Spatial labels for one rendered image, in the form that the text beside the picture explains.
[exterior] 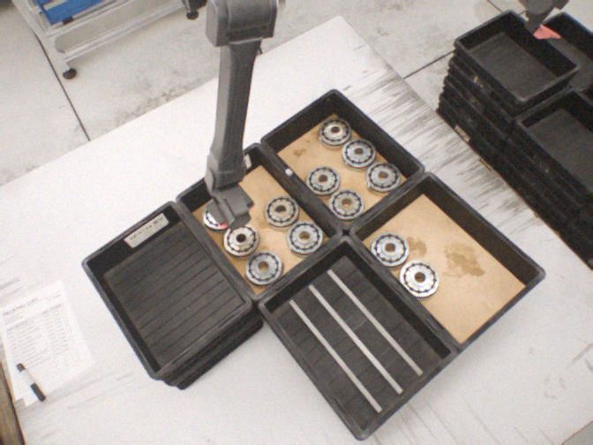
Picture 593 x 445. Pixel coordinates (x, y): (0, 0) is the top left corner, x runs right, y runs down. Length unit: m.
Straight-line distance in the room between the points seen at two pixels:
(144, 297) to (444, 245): 0.85
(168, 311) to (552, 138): 1.65
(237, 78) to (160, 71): 2.22
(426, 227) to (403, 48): 1.75
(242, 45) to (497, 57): 1.62
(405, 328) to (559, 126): 1.29
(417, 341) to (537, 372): 0.35
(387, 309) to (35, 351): 1.04
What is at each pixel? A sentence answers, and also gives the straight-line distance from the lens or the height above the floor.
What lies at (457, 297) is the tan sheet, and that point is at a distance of 1.35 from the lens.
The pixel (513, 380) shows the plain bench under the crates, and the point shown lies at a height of 0.70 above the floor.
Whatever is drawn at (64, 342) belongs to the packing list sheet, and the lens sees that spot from 1.63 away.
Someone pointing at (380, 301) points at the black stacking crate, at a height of 0.83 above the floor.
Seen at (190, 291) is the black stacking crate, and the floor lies 0.83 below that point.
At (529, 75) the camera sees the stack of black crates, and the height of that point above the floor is 0.49.
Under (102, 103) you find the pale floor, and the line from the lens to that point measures 3.06.
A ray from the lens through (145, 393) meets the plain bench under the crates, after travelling 1.50.
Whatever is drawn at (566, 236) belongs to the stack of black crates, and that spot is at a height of 0.18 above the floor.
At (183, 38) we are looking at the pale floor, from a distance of 3.23.
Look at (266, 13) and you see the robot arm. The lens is 0.84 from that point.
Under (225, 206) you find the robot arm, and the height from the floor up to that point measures 1.14.
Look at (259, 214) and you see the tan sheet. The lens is 1.43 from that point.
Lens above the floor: 2.08
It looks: 63 degrees down
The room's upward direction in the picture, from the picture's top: 11 degrees counter-clockwise
